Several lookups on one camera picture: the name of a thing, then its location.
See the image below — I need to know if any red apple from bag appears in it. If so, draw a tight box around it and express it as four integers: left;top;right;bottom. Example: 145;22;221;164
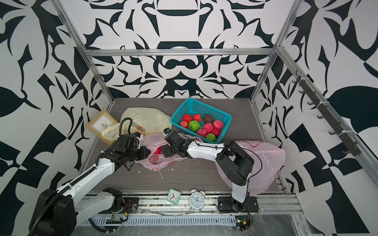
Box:
154;147;162;154

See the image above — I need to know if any smooth red apple with stem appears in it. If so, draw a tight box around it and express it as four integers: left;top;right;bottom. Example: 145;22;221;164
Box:
179;121;189;129

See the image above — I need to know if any pink plastic bag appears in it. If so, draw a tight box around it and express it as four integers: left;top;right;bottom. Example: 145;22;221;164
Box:
217;141;286;197
138;132;204;172

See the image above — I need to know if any green apple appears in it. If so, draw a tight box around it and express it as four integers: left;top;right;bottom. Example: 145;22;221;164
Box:
189;120;200;133
205;133;217;142

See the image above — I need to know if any yellow plastic bag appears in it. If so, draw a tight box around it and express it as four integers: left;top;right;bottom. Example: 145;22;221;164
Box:
101;107;172;142

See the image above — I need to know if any dark purple fruit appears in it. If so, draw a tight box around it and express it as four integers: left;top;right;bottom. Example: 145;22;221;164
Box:
202;114;214;124

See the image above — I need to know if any small dark red apple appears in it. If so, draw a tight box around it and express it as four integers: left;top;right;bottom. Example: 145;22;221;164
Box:
211;128;221;138

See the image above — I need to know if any pink plastic bag front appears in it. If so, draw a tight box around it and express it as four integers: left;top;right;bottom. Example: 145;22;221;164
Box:
217;141;286;197

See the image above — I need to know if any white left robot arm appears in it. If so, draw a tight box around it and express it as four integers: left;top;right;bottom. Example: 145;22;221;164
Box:
29;133;151;236

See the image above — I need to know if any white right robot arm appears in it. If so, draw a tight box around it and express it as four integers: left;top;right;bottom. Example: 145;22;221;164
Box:
162;128;255;204

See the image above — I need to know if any teal perforated plastic basket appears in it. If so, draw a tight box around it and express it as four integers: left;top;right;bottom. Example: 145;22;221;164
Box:
170;98;232;144

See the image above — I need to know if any gold framed picture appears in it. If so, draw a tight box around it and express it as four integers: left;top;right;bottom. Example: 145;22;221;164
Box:
86;110;118;146

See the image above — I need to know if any small teal square clock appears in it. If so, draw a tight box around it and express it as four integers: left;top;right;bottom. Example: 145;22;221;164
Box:
166;189;181;206

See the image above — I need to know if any white twin-bell alarm clock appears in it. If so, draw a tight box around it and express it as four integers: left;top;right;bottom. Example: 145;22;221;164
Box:
189;186;206;212

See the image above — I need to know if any white slotted cable duct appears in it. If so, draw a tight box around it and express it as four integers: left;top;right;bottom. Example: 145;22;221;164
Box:
92;215;237;227

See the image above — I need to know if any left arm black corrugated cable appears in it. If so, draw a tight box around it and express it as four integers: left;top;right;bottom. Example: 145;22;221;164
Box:
28;117;133;236

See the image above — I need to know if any wall hook rail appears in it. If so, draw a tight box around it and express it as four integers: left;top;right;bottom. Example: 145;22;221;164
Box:
293;75;364;156

